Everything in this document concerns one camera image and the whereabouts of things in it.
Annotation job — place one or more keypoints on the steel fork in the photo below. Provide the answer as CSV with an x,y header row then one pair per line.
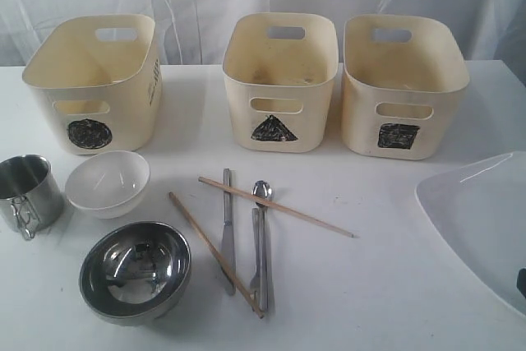
x,y
255,283

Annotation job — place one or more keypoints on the steel long spoon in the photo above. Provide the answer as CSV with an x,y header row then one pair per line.
x,y
263,191

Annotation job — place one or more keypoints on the steel table knife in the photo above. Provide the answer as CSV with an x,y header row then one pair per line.
x,y
227,243

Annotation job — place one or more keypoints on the wooden chopstick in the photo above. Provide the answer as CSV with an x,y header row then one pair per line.
x,y
278,207
225,266

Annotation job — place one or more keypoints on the stainless steel bowl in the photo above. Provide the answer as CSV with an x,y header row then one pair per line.
x,y
136,273

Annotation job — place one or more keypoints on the white ceramic bowl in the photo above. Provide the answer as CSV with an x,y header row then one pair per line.
x,y
109,185

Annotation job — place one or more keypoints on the steel mug with handle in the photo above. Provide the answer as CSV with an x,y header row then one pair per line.
x,y
31,200

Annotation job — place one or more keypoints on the white square plate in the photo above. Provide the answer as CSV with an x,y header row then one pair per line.
x,y
479,211

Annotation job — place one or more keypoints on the cream bin square mark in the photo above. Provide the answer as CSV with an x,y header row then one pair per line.
x,y
403,80

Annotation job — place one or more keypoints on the cream bin triangle mark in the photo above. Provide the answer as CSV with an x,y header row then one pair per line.
x,y
279,72

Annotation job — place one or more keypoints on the cream bin circle mark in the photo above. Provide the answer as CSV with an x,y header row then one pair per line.
x,y
97,82

